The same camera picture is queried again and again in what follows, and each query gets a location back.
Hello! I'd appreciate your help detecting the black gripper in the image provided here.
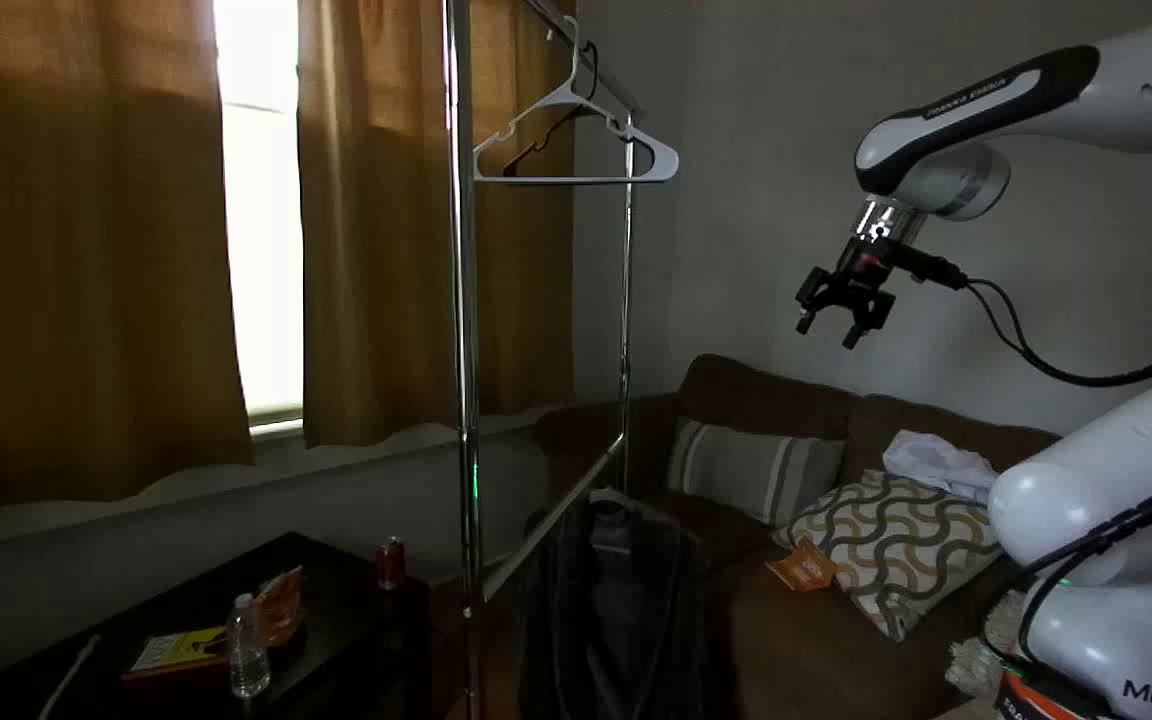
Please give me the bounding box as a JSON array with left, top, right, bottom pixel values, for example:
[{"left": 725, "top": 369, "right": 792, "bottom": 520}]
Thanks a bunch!
[{"left": 792, "top": 230, "right": 906, "bottom": 354}]

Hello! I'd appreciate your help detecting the white plastic coat hanger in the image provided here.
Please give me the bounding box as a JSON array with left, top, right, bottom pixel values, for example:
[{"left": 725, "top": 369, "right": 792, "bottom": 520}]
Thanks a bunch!
[{"left": 468, "top": 38, "right": 686, "bottom": 188}]

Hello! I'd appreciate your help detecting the brown fabric sofa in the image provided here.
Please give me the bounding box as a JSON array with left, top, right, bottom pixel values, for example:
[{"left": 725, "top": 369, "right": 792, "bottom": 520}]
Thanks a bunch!
[{"left": 528, "top": 353, "right": 1067, "bottom": 720}]

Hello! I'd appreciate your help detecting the white crumpled cloth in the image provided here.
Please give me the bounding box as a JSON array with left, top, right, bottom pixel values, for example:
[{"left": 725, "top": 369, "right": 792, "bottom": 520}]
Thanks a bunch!
[{"left": 880, "top": 428, "right": 1017, "bottom": 510}]

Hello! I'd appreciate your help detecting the grey striped pillow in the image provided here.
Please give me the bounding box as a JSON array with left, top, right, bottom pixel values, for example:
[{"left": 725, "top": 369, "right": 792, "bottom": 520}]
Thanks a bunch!
[{"left": 666, "top": 414, "right": 854, "bottom": 527}]

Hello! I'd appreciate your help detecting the wavy patterned pillow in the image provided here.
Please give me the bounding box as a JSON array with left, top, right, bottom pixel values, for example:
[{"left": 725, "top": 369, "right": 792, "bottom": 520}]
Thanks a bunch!
[{"left": 771, "top": 464, "right": 1010, "bottom": 643}]

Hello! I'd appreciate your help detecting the small orange packet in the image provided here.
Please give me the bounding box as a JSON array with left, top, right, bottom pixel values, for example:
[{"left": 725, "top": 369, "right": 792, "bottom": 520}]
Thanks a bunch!
[{"left": 765, "top": 544, "right": 836, "bottom": 597}]

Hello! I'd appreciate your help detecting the black hanging garment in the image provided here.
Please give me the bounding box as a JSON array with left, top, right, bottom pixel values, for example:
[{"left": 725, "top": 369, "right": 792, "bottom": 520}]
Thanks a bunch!
[{"left": 512, "top": 484, "right": 730, "bottom": 720}]

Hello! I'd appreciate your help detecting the metal garment rack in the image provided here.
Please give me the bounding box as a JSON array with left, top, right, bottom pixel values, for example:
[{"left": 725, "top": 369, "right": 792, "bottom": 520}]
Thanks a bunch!
[{"left": 436, "top": 0, "right": 648, "bottom": 720}]

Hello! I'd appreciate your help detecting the small white crumpled paper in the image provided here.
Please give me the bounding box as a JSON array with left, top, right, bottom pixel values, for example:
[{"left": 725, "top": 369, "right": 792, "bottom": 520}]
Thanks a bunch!
[{"left": 943, "top": 637, "right": 1010, "bottom": 701}]

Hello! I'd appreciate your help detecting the narrow mustard curtain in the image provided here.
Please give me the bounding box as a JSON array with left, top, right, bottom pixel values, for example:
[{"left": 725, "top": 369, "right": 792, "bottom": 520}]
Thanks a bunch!
[{"left": 298, "top": 0, "right": 582, "bottom": 453}]

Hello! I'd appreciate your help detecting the red drink can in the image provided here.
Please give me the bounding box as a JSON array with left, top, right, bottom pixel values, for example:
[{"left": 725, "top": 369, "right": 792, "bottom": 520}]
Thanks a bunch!
[{"left": 374, "top": 533, "right": 411, "bottom": 597}]

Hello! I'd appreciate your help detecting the bright window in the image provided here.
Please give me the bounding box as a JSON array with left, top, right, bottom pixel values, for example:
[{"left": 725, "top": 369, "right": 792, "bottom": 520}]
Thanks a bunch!
[{"left": 210, "top": 0, "right": 307, "bottom": 432}]

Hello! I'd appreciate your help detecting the black low table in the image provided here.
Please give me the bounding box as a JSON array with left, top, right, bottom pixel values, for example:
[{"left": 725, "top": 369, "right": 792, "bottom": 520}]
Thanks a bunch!
[{"left": 0, "top": 527, "right": 436, "bottom": 720}]

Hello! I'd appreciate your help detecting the orange snack bag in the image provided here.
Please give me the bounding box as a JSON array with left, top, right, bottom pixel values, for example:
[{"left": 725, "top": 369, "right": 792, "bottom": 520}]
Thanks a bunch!
[{"left": 254, "top": 560, "right": 307, "bottom": 654}]

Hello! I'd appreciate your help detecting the clear plastic bottle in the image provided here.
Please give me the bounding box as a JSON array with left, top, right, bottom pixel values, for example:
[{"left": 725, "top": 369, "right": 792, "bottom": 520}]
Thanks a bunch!
[{"left": 228, "top": 588, "right": 273, "bottom": 704}]

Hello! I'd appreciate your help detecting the flat paper packet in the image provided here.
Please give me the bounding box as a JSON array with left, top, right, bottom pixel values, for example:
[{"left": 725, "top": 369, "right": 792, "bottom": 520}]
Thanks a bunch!
[{"left": 122, "top": 620, "right": 234, "bottom": 683}]

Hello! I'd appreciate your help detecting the wide mustard curtain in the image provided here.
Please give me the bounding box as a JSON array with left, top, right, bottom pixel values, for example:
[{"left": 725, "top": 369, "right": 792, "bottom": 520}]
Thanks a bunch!
[{"left": 0, "top": 0, "right": 258, "bottom": 533}]

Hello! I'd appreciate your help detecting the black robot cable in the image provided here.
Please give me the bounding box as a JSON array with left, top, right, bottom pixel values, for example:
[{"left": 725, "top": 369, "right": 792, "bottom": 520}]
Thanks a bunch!
[{"left": 887, "top": 133, "right": 1152, "bottom": 677}]

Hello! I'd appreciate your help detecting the thin white cable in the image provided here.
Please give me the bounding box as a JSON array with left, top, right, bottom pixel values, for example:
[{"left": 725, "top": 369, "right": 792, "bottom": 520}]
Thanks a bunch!
[{"left": 33, "top": 632, "right": 107, "bottom": 720}]

